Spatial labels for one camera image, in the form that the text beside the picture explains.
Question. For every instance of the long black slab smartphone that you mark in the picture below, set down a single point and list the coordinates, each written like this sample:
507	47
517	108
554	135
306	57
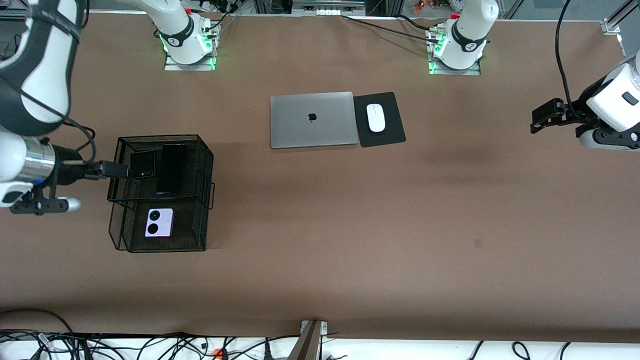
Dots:
171	170

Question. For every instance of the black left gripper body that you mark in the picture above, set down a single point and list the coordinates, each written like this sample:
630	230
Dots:
573	109

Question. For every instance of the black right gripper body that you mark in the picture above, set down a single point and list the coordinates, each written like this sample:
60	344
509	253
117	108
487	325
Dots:
71	169

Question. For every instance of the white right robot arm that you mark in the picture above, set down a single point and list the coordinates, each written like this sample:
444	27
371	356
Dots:
45	75

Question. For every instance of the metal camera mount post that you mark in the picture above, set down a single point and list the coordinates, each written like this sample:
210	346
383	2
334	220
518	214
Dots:
307	345

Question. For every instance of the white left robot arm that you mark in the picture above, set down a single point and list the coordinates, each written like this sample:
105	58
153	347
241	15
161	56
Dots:
467	30

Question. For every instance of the white computer mouse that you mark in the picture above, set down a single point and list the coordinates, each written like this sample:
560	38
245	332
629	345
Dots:
376	117

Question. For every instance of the black mouse pad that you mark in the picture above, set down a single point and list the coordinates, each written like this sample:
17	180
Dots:
392	130

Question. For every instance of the small black flip phone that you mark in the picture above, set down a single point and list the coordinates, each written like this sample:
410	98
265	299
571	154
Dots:
144	162

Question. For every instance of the lilac flip phone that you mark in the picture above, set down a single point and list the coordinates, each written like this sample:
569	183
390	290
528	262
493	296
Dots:
159	223

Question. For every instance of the aluminium frame profile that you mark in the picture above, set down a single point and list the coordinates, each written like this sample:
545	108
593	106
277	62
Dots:
612	25

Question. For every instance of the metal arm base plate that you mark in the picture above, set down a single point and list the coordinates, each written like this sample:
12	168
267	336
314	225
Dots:
440	71
172	66

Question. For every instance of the grey closed laptop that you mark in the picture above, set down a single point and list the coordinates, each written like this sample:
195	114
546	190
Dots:
300	125

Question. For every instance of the aluminium rail with white connectors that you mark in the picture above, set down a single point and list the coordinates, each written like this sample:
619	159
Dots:
327	6

